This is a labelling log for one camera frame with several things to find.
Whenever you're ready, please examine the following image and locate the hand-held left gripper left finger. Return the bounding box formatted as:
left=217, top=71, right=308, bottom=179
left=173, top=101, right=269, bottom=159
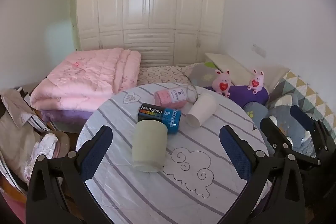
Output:
left=26, top=125, right=113, bottom=224

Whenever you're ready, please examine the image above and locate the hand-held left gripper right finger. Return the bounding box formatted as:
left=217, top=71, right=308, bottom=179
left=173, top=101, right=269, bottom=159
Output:
left=219, top=125, right=306, bottom=224

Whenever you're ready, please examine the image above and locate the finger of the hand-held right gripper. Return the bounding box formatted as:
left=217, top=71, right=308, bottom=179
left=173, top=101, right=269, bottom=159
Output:
left=291, top=106, right=329, bottom=151
left=260, top=118, right=289, bottom=154

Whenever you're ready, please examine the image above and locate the pale green cup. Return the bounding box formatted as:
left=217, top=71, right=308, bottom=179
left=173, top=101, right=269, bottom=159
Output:
left=132, top=119, right=168, bottom=173

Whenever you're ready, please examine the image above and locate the white cup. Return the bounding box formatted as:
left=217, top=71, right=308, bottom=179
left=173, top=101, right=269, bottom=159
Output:
left=186, top=91, right=218, bottom=127

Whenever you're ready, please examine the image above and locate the triangle patterned blanket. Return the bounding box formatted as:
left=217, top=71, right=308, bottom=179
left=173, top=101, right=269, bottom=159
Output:
left=270, top=70, right=336, bottom=140

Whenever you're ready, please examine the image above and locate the white plastic bag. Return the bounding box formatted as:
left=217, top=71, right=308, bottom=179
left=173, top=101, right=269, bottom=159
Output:
left=26, top=133, right=62, bottom=180

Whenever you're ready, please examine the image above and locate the purple pillow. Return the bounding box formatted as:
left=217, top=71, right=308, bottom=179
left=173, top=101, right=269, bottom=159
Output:
left=204, top=84, right=270, bottom=109

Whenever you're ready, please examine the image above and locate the purple bed sheet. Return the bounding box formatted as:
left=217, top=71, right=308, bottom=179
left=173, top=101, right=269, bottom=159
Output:
left=41, top=109, right=95, bottom=132

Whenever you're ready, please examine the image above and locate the pink bunny plush toy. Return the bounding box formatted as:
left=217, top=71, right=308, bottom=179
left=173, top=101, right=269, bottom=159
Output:
left=212, top=69, right=232, bottom=96
left=247, top=70, right=265, bottom=95

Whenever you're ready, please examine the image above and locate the striped white tablecloth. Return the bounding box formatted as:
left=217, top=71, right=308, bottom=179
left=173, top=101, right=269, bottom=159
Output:
left=76, top=82, right=271, bottom=224

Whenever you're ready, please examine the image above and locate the white pillow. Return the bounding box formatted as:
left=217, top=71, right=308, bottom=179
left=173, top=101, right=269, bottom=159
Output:
left=205, top=52, right=263, bottom=86

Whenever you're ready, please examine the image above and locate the folded pink quilt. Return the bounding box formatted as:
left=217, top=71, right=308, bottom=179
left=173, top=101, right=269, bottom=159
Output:
left=29, top=48, right=142, bottom=113

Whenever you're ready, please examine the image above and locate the beige clothing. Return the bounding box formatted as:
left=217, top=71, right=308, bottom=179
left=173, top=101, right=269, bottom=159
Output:
left=0, top=88, right=53, bottom=185

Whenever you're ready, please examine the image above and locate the black and blue can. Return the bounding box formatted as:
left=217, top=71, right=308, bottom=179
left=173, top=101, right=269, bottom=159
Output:
left=138, top=103, right=182, bottom=135

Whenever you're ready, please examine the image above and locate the grey flower pillow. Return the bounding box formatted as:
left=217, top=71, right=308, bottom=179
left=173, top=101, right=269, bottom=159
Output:
left=188, top=61, right=221, bottom=88

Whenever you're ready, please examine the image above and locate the pink jar with clear lid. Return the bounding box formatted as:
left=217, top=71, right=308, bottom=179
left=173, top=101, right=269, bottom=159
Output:
left=154, top=84, right=199, bottom=107

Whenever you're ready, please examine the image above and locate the heart patterned bed sheet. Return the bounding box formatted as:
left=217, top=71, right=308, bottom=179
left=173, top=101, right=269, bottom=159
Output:
left=137, top=65, right=195, bottom=87

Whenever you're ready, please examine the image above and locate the cream wardrobe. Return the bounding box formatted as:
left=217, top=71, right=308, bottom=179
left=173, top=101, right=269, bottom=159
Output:
left=76, top=0, right=227, bottom=67

